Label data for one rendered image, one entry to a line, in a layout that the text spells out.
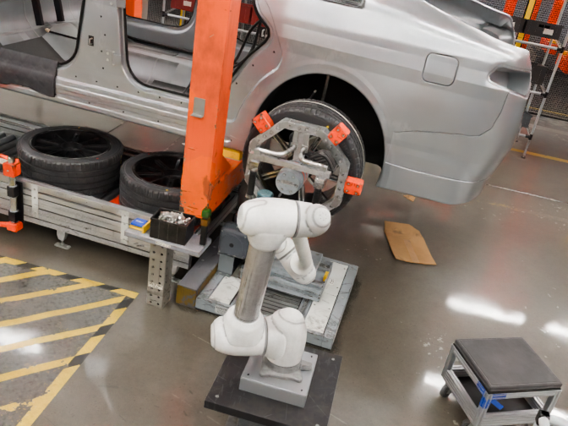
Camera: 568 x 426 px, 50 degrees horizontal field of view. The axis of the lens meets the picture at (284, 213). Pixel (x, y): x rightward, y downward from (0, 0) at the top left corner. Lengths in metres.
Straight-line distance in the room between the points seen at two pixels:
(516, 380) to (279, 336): 1.18
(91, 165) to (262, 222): 2.07
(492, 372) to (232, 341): 1.27
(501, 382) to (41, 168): 2.84
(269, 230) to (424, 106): 1.56
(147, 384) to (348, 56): 1.96
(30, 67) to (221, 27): 1.65
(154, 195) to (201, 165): 0.53
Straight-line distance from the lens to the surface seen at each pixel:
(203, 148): 3.15
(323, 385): 2.71
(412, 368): 3.44
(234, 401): 2.56
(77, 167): 3.91
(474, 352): 3.13
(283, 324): 2.45
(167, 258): 3.31
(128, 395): 2.98
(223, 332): 2.43
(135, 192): 3.69
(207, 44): 3.00
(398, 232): 4.73
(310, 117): 3.17
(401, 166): 3.47
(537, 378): 3.14
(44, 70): 4.19
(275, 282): 3.56
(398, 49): 3.31
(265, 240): 2.07
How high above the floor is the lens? 2.10
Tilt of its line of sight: 27 degrees down
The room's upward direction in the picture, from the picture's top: 10 degrees clockwise
